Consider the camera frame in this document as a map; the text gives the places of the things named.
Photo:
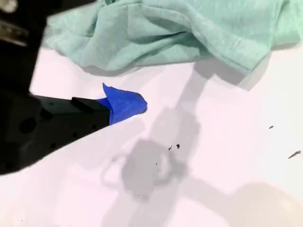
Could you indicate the pale green T-shirt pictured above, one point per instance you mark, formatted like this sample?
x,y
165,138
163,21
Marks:
x,y
165,30

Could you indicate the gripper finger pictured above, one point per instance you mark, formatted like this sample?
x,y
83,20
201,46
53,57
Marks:
x,y
123,106

